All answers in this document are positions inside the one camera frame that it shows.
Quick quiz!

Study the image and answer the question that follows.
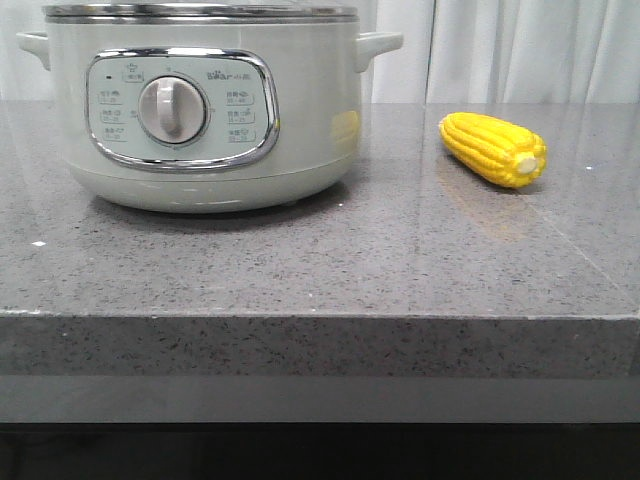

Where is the yellow corn cob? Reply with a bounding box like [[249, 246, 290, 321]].
[[439, 112, 547, 189]]

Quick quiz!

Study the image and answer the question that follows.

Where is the glass pot lid steel rim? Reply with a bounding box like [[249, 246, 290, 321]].
[[42, 2, 359, 24]]

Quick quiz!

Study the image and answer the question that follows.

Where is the pale green electric cooking pot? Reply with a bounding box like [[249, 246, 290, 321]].
[[18, 21, 403, 213]]

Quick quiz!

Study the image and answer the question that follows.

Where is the white curtain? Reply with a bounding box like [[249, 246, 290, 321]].
[[0, 0, 640, 106]]

